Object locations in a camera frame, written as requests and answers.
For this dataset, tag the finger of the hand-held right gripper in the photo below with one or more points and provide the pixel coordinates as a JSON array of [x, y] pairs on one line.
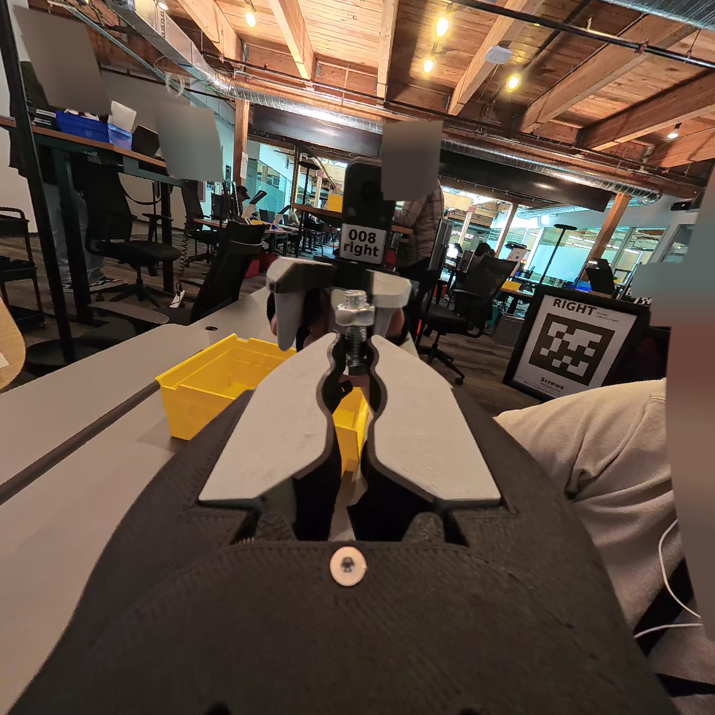
[[391, 290], [287, 313]]

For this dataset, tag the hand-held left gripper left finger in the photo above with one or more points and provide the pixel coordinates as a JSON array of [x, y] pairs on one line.
[[273, 435]]

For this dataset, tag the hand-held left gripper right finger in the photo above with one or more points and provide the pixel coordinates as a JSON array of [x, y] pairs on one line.
[[424, 435]]

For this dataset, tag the silver hex bolt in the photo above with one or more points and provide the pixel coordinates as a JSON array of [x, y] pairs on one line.
[[356, 343]]

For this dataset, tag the yellow plastic bin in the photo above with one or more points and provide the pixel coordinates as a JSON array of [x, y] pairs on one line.
[[212, 391]]

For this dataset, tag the silver hex nut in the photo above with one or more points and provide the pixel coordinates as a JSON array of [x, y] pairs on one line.
[[357, 368]]

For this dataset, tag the person's right hand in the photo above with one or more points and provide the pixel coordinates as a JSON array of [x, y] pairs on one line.
[[324, 318]]

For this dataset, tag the black office chair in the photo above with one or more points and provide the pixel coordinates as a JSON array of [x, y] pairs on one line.
[[480, 285], [229, 268], [139, 251]]

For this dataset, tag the framed checkered marker sign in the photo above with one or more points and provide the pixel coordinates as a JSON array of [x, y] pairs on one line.
[[575, 346]]

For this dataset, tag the person's beige shirt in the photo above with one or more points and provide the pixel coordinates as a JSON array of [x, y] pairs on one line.
[[603, 458]]

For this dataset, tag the black floor lamp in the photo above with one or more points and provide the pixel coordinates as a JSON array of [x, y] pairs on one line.
[[565, 227]]

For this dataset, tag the white ceiling access point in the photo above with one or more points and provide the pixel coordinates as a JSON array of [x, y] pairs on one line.
[[498, 53]]

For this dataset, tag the light blue storage crate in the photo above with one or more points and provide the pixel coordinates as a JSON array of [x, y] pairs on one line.
[[120, 138]]

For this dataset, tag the white cardboard box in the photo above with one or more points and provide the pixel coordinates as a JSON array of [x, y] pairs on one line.
[[123, 114]]

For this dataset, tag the dark blue storage crate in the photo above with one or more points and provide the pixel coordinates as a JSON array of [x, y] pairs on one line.
[[84, 127]]

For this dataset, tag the tall wooden standing desk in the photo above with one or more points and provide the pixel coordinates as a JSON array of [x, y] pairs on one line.
[[72, 138]]

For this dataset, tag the round silver air duct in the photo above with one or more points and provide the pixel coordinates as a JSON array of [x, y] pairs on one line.
[[335, 109]]

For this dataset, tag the rectangular metal duct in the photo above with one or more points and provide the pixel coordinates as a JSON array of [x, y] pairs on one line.
[[167, 39]]

